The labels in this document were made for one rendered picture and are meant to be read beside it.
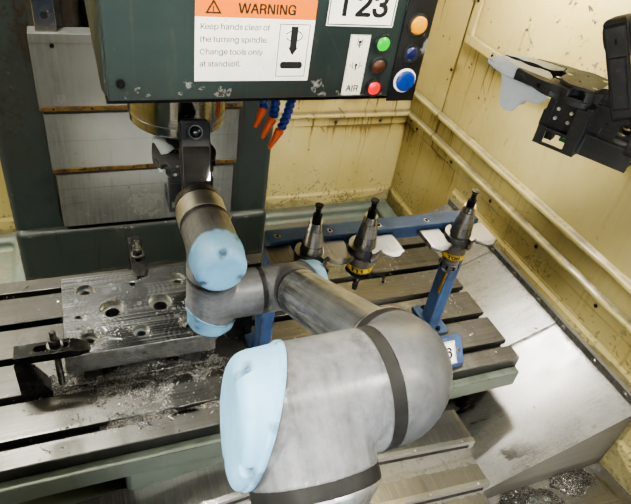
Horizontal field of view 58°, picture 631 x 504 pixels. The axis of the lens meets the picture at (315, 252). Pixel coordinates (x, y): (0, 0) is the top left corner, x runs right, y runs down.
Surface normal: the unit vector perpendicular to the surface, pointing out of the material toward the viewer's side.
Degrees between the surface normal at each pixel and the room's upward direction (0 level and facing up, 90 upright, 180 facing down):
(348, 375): 22
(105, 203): 90
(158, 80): 90
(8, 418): 0
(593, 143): 90
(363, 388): 31
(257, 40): 90
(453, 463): 8
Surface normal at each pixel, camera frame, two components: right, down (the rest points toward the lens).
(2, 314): 0.14, -0.78
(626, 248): -0.93, 0.11
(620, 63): -0.64, 0.40
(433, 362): 0.65, -0.42
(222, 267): 0.34, 0.63
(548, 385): -0.25, -0.66
